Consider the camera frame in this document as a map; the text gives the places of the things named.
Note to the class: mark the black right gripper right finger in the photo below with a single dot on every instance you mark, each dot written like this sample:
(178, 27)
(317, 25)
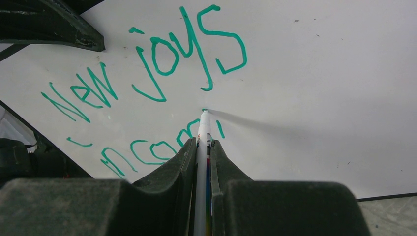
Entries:
(242, 206)

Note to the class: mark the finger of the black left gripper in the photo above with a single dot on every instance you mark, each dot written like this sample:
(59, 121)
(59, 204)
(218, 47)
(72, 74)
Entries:
(49, 22)

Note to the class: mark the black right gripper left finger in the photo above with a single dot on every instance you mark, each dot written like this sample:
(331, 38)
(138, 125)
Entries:
(155, 205)

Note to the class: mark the white marker pen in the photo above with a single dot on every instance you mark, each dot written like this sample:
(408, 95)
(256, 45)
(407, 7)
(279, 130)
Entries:
(202, 213)

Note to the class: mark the white whiteboard black frame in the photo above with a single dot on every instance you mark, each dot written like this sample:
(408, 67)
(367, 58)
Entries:
(296, 89)

